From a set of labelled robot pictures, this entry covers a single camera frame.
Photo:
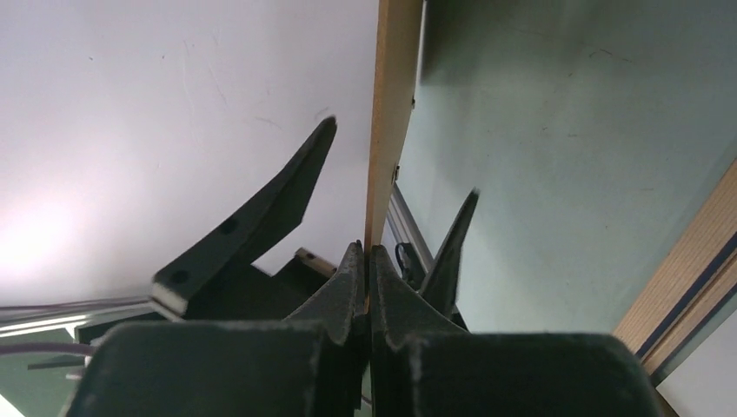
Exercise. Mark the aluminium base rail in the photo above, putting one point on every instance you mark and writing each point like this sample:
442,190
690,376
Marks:
412,259

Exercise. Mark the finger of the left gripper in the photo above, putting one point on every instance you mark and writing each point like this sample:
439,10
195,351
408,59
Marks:
209,276
439,287

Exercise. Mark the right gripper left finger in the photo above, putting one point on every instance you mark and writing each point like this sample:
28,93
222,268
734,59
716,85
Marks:
308,364

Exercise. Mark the brown cardboard backing board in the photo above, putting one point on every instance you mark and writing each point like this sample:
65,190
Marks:
396,64

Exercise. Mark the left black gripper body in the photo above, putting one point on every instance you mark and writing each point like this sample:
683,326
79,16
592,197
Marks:
270,293

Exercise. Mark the wooden picture frame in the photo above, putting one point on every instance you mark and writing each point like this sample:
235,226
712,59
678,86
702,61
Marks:
696,276

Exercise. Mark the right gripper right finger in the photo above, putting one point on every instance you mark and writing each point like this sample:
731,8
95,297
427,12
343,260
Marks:
422,364

